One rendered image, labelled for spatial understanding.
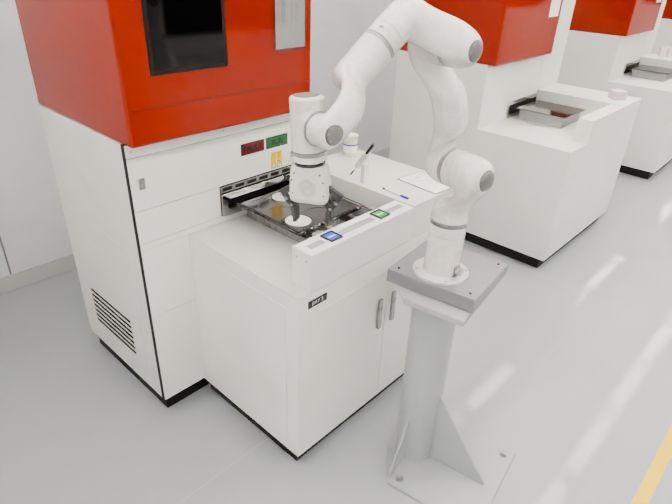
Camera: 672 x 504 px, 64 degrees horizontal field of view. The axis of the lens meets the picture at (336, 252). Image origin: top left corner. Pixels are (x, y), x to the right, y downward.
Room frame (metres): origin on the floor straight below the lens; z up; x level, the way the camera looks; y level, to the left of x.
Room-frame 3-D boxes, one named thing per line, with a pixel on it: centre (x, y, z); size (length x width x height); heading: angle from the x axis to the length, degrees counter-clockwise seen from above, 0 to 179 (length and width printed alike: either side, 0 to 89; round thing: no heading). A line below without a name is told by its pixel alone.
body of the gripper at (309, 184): (1.26, 0.07, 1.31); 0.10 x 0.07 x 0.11; 72
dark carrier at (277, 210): (2.01, 0.15, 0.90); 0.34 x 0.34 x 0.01; 48
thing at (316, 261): (1.72, -0.07, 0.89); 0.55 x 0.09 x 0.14; 138
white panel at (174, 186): (2.02, 0.45, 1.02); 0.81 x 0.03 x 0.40; 138
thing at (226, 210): (2.14, 0.32, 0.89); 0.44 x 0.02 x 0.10; 138
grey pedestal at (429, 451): (1.52, -0.45, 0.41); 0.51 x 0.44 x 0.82; 56
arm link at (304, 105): (1.26, 0.08, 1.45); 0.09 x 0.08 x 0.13; 35
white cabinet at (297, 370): (2.00, 0.02, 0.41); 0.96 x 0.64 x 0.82; 138
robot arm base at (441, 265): (1.58, -0.36, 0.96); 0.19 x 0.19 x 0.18
